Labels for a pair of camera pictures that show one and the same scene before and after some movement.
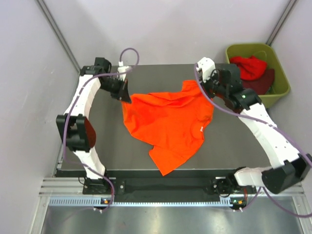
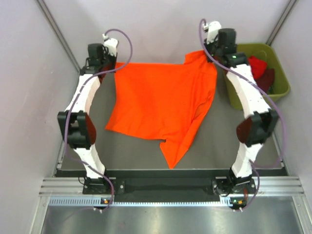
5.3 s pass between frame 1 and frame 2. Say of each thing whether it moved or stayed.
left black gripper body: moved
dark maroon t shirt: stayed
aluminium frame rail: stayed
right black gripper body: moved
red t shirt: stayed
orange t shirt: moved
